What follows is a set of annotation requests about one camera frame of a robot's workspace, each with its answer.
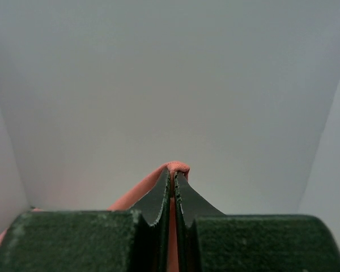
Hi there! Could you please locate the red t shirt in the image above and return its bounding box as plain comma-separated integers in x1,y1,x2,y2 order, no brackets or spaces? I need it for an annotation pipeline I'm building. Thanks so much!
0,160,191,272

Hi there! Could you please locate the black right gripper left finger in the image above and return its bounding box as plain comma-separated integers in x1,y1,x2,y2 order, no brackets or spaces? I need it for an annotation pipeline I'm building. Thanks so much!
0,169,171,272

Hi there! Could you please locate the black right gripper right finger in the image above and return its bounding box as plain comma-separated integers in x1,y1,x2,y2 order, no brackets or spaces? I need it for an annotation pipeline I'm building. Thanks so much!
174,172,340,272

